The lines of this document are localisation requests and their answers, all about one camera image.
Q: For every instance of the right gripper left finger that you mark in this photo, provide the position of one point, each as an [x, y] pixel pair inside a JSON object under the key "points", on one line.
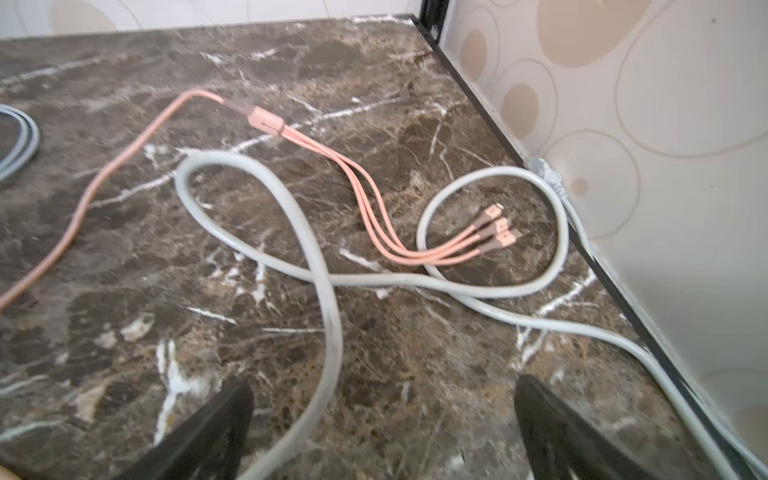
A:
{"points": [[208, 445]]}

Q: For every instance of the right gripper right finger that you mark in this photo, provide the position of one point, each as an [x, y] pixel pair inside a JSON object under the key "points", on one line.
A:
{"points": [[560, 444]]}

